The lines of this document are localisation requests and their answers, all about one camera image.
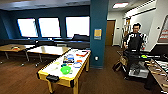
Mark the white wall outlet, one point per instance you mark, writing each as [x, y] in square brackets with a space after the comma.
[96, 57]

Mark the brown wooden door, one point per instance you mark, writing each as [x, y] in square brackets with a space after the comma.
[110, 33]

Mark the green foosball table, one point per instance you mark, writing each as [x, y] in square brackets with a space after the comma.
[160, 71]

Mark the blue game box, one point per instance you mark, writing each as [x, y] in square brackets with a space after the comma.
[69, 58]

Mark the small yellow table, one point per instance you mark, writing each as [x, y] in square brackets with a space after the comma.
[10, 47]

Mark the white top low table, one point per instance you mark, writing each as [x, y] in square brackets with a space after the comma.
[50, 50]

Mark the person in dark jacket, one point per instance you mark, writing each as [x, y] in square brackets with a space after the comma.
[135, 40]

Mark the orange round disc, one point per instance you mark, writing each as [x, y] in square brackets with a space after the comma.
[79, 60]

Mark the white bowl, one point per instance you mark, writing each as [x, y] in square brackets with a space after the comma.
[54, 69]

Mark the teal round disc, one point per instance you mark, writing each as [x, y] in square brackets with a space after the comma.
[64, 64]

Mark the orange red board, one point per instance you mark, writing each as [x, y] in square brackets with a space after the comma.
[82, 53]

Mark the framed wall picture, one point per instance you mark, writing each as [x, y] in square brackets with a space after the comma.
[97, 34]

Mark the yellow round paddle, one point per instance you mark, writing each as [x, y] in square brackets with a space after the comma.
[56, 63]

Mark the green bowl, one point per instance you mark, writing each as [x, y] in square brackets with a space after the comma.
[66, 70]

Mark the orange red toy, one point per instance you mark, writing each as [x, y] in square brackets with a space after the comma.
[15, 48]

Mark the dark sofa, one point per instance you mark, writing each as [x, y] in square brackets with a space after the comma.
[78, 40]

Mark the bright window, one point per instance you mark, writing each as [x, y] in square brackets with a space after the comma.
[49, 27]
[77, 26]
[27, 27]

